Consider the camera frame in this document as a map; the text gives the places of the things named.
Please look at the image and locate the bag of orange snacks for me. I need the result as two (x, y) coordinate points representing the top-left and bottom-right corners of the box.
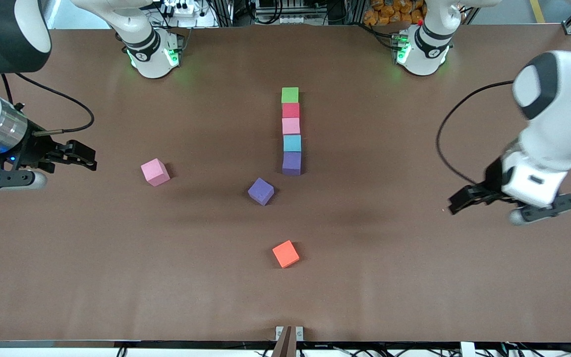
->
(363, 0), (427, 26)

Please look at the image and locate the black frame post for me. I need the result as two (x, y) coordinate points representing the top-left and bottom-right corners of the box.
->
(210, 0), (234, 26)

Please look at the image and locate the grey metal bracket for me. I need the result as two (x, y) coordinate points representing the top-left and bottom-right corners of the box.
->
(275, 326), (304, 342)

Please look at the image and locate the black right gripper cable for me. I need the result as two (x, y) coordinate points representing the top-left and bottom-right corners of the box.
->
(0, 72), (95, 137)

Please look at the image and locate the purple foam block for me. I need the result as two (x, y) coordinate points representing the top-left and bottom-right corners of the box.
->
(247, 178), (275, 206)
(282, 151), (302, 176)

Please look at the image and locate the metal table edge rail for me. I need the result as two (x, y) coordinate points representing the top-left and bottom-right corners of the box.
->
(0, 340), (571, 350)

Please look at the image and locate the long white power strip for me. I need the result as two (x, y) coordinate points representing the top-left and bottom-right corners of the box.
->
(256, 14), (312, 25)

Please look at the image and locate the white switched power strip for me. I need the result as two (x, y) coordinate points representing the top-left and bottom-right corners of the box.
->
(163, 0), (208, 16)

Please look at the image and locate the table cover sheet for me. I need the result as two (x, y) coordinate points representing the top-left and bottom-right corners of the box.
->
(0, 25), (571, 343)

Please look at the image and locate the orange foam block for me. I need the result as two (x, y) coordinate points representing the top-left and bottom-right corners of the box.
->
(272, 240), (300, 269)

